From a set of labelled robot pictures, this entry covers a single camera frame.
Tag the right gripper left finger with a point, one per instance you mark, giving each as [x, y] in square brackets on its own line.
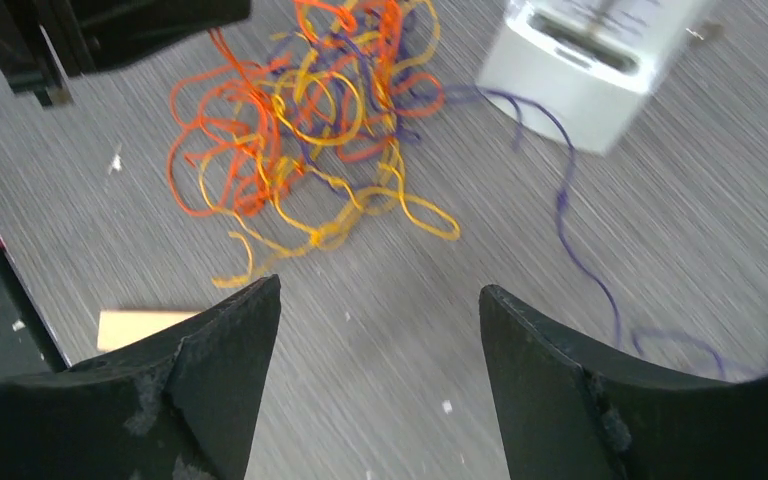
[182, 403]

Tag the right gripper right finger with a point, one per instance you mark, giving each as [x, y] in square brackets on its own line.
[571, 407]

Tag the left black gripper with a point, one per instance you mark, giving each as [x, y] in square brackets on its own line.
[43, 43]

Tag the tan wooden stick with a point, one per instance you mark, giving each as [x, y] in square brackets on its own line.
[119, 328]

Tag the white metronome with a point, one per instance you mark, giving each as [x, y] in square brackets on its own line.
[583, 70]

